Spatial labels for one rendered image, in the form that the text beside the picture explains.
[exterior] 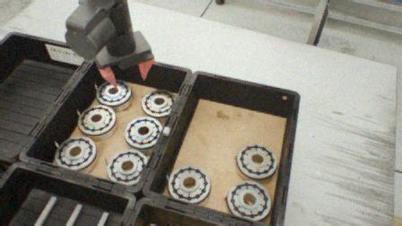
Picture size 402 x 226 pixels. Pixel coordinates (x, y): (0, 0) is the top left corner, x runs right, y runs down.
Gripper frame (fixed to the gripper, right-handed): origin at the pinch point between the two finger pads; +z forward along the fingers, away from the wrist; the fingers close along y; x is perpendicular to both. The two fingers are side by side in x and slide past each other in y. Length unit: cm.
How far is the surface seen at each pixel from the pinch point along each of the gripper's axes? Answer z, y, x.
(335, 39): 111, 175, 76
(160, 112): 21.2, 7.3, 5.1
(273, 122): 24.6, 35.1, -11.0
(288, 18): 111, 160, 115
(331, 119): 38, 61, -12
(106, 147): 23.6, -9.6, 2.9
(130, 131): 21.0, -2.3, 2.7
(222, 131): 24.3, 20.5, -6.9
